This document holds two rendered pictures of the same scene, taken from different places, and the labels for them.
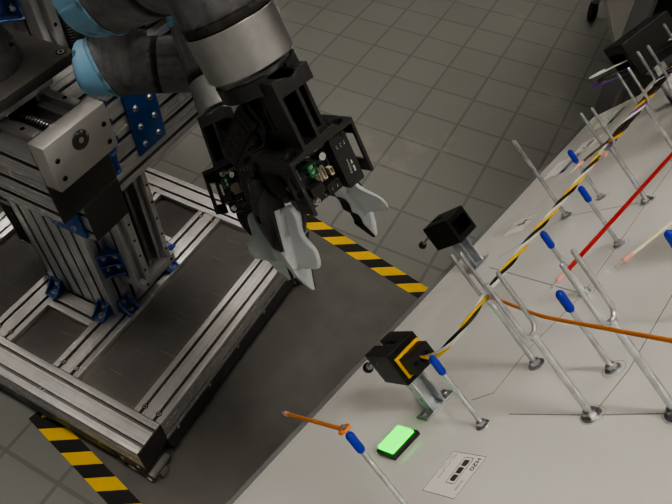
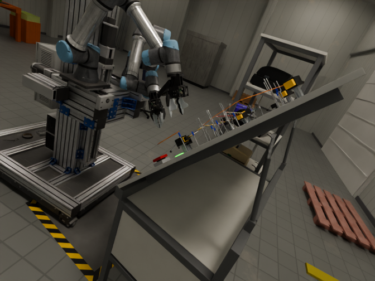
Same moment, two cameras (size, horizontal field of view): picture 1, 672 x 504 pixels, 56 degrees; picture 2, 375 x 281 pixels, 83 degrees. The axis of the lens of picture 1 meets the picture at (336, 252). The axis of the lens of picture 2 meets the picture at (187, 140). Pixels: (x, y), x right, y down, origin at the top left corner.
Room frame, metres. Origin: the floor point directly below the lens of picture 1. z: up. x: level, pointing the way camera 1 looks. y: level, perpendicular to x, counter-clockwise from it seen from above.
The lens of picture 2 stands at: (-0.65, 0.17, 1.59)
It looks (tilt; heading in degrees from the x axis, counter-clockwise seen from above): 23 degrees down; 345
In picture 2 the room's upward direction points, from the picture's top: 21 degrees clockwise
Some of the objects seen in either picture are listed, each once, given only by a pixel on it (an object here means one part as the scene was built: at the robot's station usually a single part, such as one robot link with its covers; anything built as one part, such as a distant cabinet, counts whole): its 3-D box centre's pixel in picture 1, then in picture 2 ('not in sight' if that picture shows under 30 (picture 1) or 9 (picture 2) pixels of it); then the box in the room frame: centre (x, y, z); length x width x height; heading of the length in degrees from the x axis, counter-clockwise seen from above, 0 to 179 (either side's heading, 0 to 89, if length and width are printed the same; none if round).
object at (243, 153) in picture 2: not in sight; (235, 154); (1.19, -0.84, 0.76); 0.30 x 0.21 x 0.20; 53
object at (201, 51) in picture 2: not in sight; (200, 61); (9.77, -1.78, 1.04); 1.62 x 1.25 x 2.09; 62
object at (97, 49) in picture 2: not in sight; (89, 53); (0.87, 0.58, 1.33); 0.13 x 0.12 x 0.14; 152
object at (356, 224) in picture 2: not in sight; (335, 212); (1.53, -3.04, 0.06); 1.22 x 0.86 x 0.11; 152
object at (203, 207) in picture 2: not in sight; (207, 211); (0.46, -0.44, 0.60); 1.17 x 0.58 x 0.40; 140
